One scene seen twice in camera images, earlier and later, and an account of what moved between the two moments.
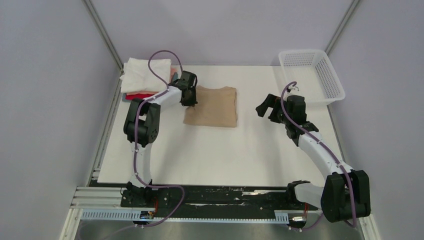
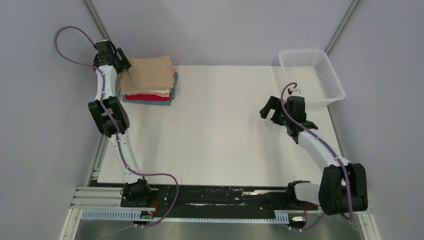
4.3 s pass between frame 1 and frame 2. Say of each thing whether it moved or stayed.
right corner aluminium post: stayed
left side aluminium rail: stayed
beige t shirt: moved
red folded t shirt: stayed
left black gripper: moved
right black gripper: stayed
